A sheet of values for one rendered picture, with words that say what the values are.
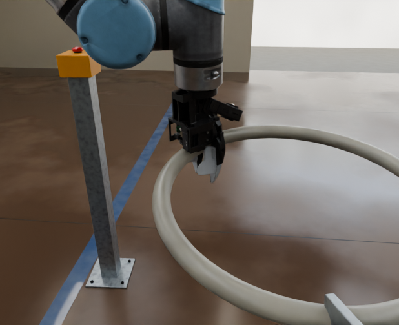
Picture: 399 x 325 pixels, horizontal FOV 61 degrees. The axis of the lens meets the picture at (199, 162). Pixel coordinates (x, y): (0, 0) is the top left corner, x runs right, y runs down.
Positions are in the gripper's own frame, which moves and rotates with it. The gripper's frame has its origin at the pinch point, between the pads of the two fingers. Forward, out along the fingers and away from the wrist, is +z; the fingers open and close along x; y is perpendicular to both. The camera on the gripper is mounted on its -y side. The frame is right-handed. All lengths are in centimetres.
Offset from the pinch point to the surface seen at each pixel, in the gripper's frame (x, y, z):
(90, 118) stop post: -73, -3, 13
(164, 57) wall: -470, -301, 111
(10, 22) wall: -668, -111, 56
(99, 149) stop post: -72, -4, 26
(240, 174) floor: -105, -124, 105
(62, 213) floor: -142, 2, 100
